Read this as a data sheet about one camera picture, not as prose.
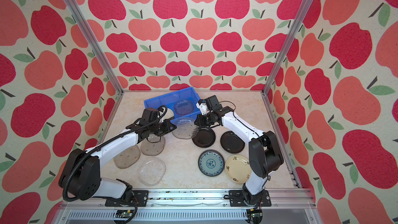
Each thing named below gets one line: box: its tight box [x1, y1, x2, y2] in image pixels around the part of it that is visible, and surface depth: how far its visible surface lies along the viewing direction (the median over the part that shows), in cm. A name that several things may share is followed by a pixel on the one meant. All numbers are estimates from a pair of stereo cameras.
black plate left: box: [192, 126, 217, 149], surface depth 95 cm
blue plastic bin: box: [143, 86, 202, 122], surface depth 113 cm
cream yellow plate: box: [224, 154, 253, 184], surface depth 86 cm
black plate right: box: [220, 130, 246, 154], surface depth 93 cm
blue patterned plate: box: [197, 149, 225, 177], surface depth 87 cm
